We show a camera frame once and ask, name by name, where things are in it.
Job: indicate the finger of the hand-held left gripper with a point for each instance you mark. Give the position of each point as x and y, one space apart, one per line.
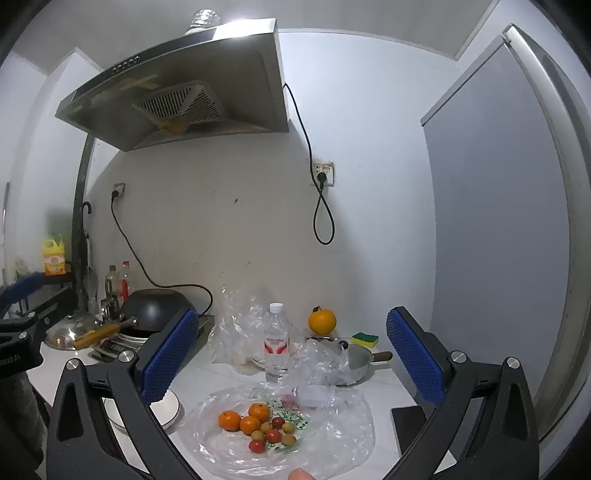
46 316
21 284

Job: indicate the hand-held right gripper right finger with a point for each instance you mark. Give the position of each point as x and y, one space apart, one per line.
415 355

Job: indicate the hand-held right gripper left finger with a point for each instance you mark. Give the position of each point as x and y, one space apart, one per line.
171 355

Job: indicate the white plate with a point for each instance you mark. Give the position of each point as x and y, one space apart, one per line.
166 410

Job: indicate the small tangerine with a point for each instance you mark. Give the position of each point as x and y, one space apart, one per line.
259 411
229 420
250 424

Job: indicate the red cherry tomato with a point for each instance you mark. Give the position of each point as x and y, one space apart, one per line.
272 435
256 446
278 422

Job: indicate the person's left forearm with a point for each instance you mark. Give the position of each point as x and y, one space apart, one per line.
16 415

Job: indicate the person's right hand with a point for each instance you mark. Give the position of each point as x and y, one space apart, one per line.
301 475

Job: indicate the steel pot lid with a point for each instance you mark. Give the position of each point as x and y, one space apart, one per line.
64 334

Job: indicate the yellow detergent bottle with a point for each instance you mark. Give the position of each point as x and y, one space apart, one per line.
54 258

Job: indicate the steel induction cooker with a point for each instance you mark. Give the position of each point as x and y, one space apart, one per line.
127 340

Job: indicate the yellow green sponge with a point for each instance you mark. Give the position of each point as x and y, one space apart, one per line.
364 340

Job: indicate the small steel pan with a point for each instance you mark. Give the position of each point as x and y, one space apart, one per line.
358 364

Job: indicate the glass oil bottle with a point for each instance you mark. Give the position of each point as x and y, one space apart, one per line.
111 284

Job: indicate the black flat device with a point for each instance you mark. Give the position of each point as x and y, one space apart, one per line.
408 429

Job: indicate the crumpled clear plastic bag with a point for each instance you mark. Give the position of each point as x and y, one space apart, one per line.
318 369
240 323

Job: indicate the red label bottle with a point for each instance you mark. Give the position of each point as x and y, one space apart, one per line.
124 284

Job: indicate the white dish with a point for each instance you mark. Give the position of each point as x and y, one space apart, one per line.
256 362

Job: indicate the large orange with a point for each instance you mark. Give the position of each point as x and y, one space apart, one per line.
322 321

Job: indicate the clear water bottle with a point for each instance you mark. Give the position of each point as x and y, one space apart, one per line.
276 344

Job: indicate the dark vertical pipe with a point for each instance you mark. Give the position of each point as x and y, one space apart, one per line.
78 194

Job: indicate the grey refrigerator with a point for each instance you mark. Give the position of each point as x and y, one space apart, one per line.
498 207

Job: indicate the steel range hood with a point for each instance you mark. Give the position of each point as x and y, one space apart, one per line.
184 60

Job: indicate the white wall socket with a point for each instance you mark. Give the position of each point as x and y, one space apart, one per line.
121 188
328 167

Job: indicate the foil exhaust duct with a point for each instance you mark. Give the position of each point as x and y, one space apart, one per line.
205 19

